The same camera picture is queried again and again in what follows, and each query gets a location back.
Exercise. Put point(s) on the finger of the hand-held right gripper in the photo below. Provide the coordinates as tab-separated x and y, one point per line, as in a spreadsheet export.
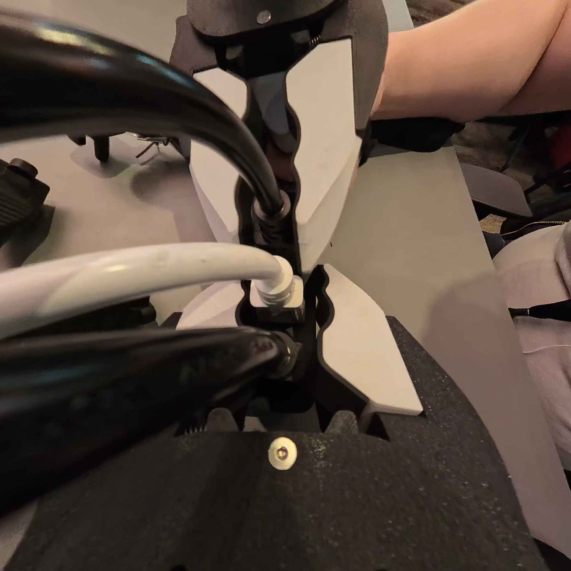
214	200
328	134

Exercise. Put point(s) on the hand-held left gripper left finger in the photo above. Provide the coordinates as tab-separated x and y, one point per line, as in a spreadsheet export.
209	312

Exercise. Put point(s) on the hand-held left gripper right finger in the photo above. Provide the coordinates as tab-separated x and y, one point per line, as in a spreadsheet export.
366	352

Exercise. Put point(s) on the person's right forearm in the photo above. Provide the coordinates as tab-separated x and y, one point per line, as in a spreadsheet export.
468	58

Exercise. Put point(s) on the person's right hand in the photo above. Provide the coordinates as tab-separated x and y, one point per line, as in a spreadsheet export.
280	163

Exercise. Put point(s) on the person's light clothing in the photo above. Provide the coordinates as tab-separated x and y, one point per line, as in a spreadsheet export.
539	357

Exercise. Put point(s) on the red object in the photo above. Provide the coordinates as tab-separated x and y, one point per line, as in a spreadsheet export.
562	147

